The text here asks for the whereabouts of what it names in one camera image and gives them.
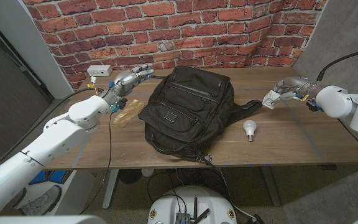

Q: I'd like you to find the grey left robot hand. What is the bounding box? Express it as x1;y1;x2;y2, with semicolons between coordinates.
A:
101;63;155;108

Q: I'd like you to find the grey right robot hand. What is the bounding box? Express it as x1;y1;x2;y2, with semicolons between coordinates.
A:
272;76;323;100

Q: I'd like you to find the small silver package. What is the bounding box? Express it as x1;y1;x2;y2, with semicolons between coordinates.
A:
262;90;282;110

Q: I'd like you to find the black backpack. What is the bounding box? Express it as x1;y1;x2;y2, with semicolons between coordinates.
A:
137;65;263;164

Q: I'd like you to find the white light bulb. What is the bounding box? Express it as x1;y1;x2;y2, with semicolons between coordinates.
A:
242;119;257;142

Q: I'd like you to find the white power strip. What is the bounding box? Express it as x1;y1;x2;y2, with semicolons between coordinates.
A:
86;65;113;77

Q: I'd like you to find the red brick print backdrop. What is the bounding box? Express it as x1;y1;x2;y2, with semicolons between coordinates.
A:
23;0;328;91

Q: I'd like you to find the black round floor object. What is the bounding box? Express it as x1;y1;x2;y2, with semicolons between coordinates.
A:
118;169;142;185

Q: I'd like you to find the grey table leg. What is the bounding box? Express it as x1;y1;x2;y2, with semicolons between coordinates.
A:
261;166;282;207

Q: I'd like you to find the white table leg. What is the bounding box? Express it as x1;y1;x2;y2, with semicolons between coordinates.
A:
102;169;120;210

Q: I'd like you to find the blue foot pad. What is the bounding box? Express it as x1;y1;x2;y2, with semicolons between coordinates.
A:
48;170;73;184
29;170;48;185

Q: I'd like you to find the dark grey door panel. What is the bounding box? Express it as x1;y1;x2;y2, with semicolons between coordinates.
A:
0;15;54;161

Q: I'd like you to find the white robot torso base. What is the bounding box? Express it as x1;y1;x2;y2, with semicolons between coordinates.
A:
147;185;238;224

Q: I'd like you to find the small grey computer box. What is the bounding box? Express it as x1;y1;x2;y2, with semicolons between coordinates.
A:
175;212;191;224

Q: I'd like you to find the grey sneaker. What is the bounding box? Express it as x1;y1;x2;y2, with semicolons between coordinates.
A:
20;185;62;216

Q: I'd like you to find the black tilted antenna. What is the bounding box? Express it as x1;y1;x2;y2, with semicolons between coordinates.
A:
194;208;211;224

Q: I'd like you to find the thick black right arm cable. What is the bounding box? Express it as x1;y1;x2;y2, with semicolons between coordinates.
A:
316;46;358;82

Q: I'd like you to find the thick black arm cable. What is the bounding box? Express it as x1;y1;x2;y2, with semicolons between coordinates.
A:
0;86;105;180
316;46;358;82

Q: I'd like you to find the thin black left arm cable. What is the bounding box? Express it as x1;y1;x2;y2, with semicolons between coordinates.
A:
79;111;113;215

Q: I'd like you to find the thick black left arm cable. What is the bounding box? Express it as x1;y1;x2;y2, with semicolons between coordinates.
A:
0;86;105;180

